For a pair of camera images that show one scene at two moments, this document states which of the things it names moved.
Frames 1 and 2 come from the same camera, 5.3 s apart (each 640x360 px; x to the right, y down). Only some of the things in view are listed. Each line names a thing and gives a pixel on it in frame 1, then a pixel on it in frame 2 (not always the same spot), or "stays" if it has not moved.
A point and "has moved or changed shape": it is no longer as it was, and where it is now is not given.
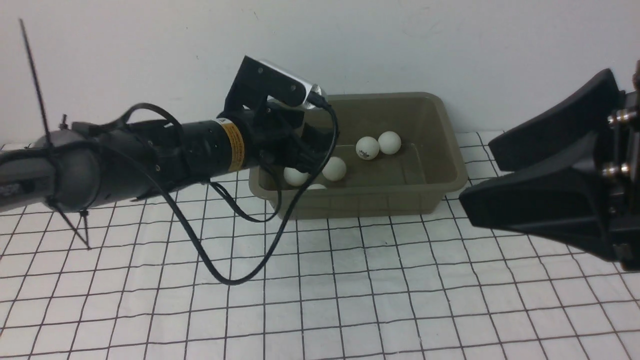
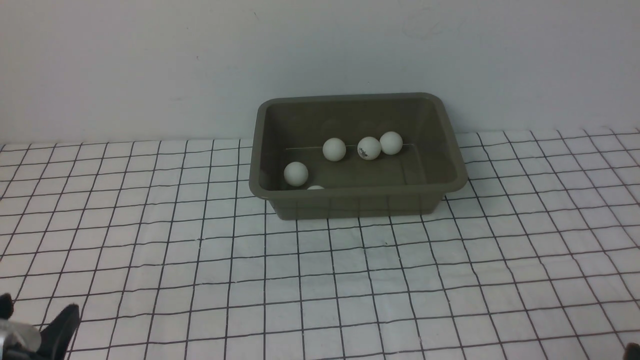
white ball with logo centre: [335, 170] has moved or changed shape
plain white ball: [294, 177] stays
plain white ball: [390, 142] stays
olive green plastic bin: [393, 154] stays
